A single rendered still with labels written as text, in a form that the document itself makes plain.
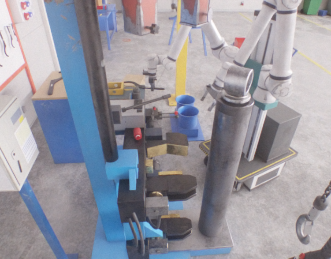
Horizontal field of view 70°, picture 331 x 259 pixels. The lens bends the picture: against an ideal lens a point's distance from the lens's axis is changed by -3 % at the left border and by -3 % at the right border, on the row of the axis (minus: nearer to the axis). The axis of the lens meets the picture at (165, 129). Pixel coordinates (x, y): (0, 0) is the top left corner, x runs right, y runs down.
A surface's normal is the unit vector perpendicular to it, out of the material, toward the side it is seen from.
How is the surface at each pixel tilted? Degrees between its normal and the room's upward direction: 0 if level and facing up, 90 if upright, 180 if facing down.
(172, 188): 0
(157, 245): 0
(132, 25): 90
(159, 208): 90
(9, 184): 90
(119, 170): 90
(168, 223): 0
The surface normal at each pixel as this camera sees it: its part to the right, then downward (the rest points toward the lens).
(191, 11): -0.66, 0.44
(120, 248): 0.00, -0.81
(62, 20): 0.07, 0.59
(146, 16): 0.75, 0.39
